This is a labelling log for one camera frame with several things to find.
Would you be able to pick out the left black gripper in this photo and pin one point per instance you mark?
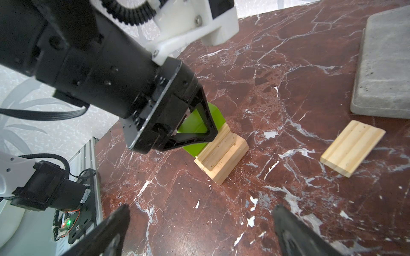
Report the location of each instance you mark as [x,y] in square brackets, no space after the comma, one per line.
[116,74]

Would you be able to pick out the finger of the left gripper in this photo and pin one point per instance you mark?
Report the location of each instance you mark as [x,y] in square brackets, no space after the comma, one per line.
[181,111]

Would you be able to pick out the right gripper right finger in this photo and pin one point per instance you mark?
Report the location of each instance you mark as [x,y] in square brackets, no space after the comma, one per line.
[296,238]

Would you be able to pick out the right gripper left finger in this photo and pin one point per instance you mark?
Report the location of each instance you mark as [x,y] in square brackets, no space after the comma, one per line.
[107,238]

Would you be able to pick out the green block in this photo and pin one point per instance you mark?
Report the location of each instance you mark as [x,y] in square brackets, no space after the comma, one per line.
[194,124]

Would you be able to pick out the ribbed wood block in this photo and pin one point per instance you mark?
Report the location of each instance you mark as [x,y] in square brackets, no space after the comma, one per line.
[351,147]

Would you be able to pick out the grey glasses case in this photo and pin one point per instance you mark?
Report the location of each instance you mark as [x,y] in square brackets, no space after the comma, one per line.
[382,81]

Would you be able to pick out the aluminium mounting rail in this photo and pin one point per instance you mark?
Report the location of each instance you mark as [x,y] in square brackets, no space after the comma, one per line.
[84,159]

